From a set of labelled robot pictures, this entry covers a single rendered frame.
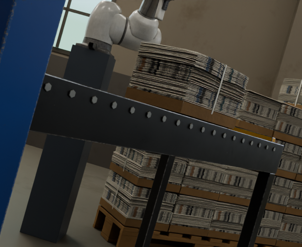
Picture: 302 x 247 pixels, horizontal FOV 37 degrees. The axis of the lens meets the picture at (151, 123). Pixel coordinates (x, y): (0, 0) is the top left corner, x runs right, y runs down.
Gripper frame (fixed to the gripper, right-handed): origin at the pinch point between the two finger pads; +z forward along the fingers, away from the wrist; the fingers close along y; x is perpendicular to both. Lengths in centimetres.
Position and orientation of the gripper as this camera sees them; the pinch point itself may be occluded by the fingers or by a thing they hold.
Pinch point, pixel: (161, 10)
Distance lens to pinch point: 163.0
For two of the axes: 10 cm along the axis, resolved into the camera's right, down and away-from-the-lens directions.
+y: -7.3, -2.3, 6.4
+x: -6.2, -1.6, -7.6
